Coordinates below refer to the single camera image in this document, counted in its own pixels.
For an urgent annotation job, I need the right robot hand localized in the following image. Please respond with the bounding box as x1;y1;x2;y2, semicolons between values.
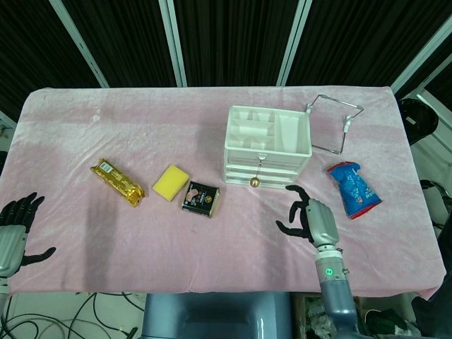
275;184;339;248

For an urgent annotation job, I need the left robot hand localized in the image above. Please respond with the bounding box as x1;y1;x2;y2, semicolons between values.
0;192;57;280

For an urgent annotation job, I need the blue red snack bag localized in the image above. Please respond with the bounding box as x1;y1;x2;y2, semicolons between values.
326;161;384;221

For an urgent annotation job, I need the white plastic drawer organizer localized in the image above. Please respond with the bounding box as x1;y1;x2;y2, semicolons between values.
222;105;313;187

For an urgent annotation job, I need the golden biscuit package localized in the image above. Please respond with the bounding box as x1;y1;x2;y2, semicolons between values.
90;157;146;208

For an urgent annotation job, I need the black square tin can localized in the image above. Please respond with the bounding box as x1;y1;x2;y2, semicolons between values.
182;180;220;219

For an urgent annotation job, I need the pink tablecloth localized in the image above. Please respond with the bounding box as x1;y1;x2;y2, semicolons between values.
0;85;445;300

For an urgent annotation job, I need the black round stool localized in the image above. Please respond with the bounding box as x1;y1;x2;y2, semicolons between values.
398;98;440;145

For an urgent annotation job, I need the blue-grey robot torso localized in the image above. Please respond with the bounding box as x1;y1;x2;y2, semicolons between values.
140;291;294;339

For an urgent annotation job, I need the yellow sponge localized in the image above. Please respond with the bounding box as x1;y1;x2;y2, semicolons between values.
152;163;190;203

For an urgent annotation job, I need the metal wire rack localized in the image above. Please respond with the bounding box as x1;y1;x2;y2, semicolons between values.
305;93;364;155

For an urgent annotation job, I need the black cable on floor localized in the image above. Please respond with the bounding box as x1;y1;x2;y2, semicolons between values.
0;291;145;339

